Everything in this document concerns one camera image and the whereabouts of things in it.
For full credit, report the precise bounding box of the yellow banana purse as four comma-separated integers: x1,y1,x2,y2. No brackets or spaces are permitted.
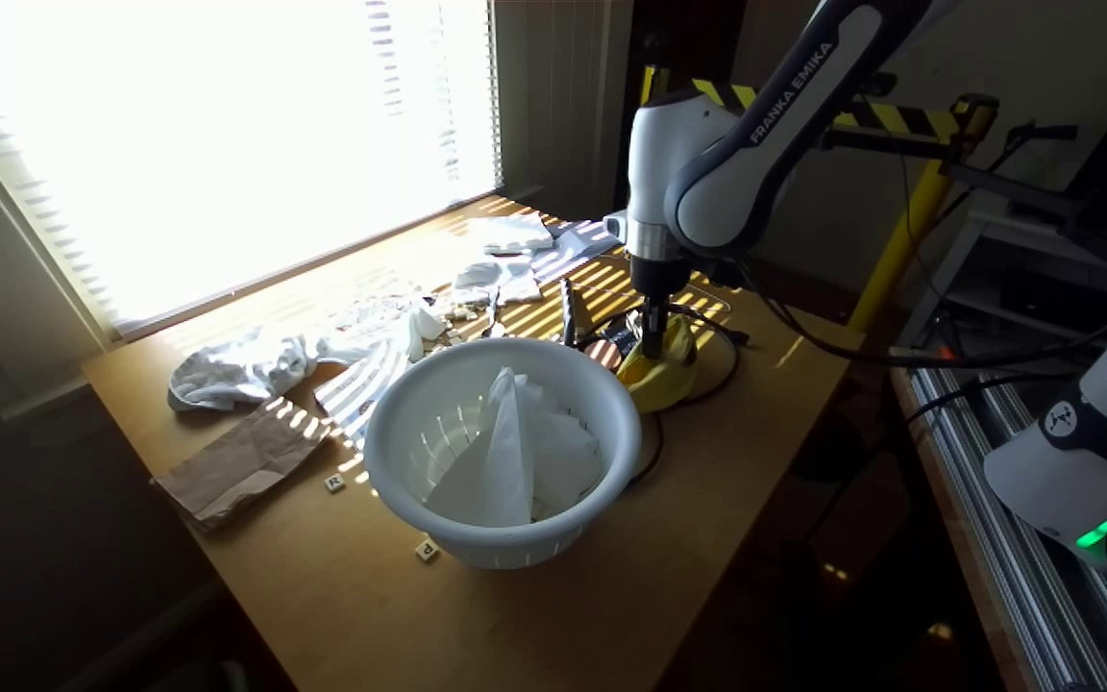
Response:
613,317,695,411

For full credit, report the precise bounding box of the white crumpled cloth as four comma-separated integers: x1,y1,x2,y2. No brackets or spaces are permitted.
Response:
169,329,313,411

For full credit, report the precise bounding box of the black cable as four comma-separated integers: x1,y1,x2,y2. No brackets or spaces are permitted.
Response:
634,273,1094,492

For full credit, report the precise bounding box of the white folded cloth far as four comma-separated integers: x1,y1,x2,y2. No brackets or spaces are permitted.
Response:
448,214,618,303

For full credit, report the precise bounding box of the white plastic bowl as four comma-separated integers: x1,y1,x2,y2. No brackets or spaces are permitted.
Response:
365,337,640,568

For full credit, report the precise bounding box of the striped white cloth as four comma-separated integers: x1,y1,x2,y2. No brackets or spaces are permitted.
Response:
313,299,448,447

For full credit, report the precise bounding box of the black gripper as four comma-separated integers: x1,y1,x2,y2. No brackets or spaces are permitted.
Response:
628,256,740,358

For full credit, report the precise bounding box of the brown paper napkin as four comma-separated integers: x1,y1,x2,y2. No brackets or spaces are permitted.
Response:
161,408,327,527

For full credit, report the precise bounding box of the white paper in bowl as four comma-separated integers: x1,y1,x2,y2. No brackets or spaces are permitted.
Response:
426,369,602,527

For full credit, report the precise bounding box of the yellow black barrier stand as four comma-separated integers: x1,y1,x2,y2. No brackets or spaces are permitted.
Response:
634,62,1001,335

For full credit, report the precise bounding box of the small letter tile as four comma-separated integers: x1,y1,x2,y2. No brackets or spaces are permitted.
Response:
415,541,440,565
322,474,345,495

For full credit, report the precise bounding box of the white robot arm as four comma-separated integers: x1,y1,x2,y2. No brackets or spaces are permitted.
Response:
622,0,1107,565

